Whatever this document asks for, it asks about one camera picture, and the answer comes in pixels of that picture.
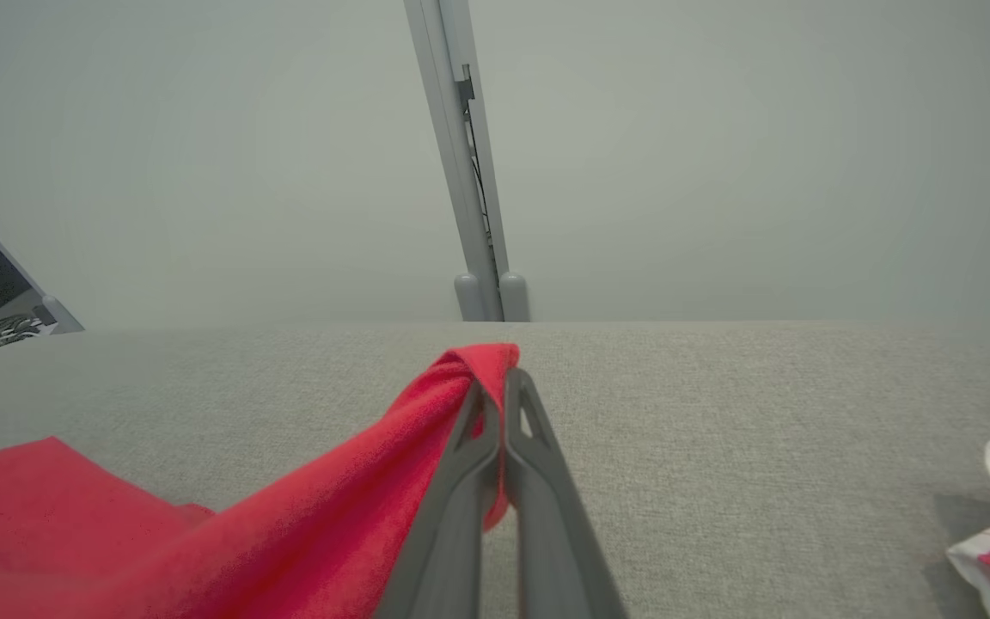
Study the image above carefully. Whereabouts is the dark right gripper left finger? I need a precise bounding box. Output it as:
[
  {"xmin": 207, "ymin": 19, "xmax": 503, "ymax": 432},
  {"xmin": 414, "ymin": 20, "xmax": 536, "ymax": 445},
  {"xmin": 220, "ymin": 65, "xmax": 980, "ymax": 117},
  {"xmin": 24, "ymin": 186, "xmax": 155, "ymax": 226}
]
[{"xmin": 375, "ymin": 378, "xmax": 506, "ymax": 619}]

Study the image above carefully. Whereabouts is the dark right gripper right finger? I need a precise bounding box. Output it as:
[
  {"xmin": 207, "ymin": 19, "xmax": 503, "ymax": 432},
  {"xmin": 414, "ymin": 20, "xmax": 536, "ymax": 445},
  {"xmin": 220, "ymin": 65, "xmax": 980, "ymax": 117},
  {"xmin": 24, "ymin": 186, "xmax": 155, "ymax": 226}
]
[{"xmin": 502, "ymin": 368, "xmax": 629, "ymax": 619}]

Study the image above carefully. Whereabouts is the plain red garment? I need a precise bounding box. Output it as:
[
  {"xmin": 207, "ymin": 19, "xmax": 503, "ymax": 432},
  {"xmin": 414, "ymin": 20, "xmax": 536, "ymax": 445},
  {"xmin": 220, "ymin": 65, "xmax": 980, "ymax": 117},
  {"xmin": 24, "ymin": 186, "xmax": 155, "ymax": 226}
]
[{"xmin": 0, "ymin": 342, "xmax": 520, "ymax": 619}]

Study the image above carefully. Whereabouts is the grey fabric sofa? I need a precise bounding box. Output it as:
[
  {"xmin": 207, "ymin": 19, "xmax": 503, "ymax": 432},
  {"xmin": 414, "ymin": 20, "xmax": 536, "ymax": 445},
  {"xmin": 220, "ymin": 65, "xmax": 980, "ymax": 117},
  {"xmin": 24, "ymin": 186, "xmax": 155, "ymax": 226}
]
[{"xmin": 0, "ymin": 320, "xmax": 990, "ymax": 619}]

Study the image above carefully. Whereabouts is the grey partition joining post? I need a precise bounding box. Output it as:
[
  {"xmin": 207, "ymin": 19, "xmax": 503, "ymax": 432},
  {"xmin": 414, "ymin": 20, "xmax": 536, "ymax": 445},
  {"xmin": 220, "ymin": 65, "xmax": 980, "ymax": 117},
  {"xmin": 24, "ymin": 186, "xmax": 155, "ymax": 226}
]
[{"xmin": 403, "ymin": 0, "xmax": 533, "ymax": 323}]

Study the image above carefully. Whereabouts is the dark monitor with cables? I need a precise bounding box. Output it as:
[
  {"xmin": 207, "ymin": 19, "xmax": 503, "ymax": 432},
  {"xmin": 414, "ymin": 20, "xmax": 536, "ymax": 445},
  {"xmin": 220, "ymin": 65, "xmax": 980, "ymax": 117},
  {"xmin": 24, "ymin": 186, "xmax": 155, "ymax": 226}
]
[{"xmin": 0, "ymin": 179, "xmax": 85, "ymax": 336}]

